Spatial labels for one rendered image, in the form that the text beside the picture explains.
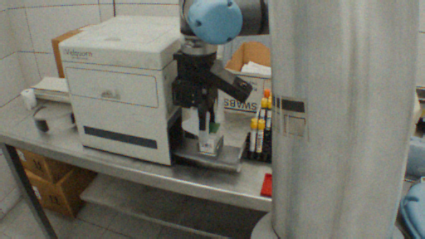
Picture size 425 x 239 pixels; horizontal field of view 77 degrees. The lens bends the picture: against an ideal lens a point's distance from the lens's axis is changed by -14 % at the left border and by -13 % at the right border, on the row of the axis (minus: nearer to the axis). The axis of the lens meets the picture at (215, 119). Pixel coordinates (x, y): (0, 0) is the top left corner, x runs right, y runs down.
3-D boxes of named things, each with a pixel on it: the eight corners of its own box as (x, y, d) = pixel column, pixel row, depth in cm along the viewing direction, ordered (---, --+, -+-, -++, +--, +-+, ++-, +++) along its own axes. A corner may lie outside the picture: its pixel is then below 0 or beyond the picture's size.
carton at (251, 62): (221, 112, 97) (222, 67, 89) (241, 76, 121) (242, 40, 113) (300, 124, 91) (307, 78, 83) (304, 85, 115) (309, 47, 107)
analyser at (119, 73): (80, 146, 82) (55, 43, 66) (129, 100, 104) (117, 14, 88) (181, 169, 74) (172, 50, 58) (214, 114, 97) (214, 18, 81)
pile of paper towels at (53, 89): (30, 97, 108) (26, 86, 105) (47, 85, 116) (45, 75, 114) (77, 105, 101) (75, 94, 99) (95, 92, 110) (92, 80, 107)
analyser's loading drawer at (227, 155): (158, 155, 76) (156, 138, 73) (168, 140, 81) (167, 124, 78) (239, 172, 71) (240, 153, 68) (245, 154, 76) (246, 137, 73)
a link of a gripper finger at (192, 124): (184, 141, 72) (185, 103, 69) (208, 146, 70) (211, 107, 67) (178, 147, 69) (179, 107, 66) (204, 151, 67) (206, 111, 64)
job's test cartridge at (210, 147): (198, 154, 73) (197, 132, 70) (205, 143, 77) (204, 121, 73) (215, 158, 72) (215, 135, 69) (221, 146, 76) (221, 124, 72)
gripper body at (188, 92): (185, 93, 72) (183, 44, 66) (220, 98, 70) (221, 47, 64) (172, 108, 66) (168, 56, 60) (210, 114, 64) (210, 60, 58)
